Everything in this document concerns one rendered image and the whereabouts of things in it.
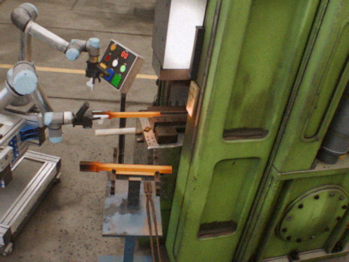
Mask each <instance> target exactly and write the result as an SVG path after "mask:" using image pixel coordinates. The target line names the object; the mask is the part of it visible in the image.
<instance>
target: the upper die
mask: <svg viewBox="0 0 349 262"><path fill-rule="evenodd" d="M152 67H153V69H154V71H155V73H156V75H157V77H158V79H159V80H194V79H190V78H189V77H188V73H189V69H164V68H163V67H162V66H161V64H160V62H159V60H158V58H157V56H156V54H155V53H154V51H153V58H152Z"/></svg>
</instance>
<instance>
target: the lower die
mask: <svg viewBox="0 0 349 262"><path fill-rule="evenodd" d="M186 107H187V105H185V106H148V108H147V112H185V111H187V109H186ZM179 116H180V117H181V126H186V122H187V118H186V116H188V115H159V116H153V117H148V119H149V121H150V125H151V128H152V131H153V132H154V133H155V130H154V128H155V127H157V126H158V123H159V126H160V127H163V126H165V123H166V119H165V117H166V118H167V123H166V126H172V122H173V119H172V118H171V117H173V118H174V123H173V126H179V125H180V118H179ZM158 117H159V119H160V122H159V119H157V118H158Z"/></svg>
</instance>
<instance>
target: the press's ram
mask: <svg viewBox="0 0 349 262"><path fill-rule="evenodd" d="M206 4H207V0H156V4H155V15H154V26H153V38H152V49H153V51H154V53H155V54H156V56H157V58H158V60H159V62H160V64H161V66H162V67H163V68H164V69H189V67H190V60H191V54H192V47H193V43H194V36H195V30H196V28H195V26H202V24H203V18H204V12H205V9H206Z"/></svg>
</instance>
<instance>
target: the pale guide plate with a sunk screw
mask: <svg viewBox="0 0 349 262"><path fill-rule="evenodd" d="M199 92H200V88H199V87H198V85H197V84H196V82H195V81H191V84H190V90H189V96H188V103H187V107H186V109H187V111H188V113H189V114H190V116H191V117H195V113H196V107H197V102H198V96H199Z"/></svg>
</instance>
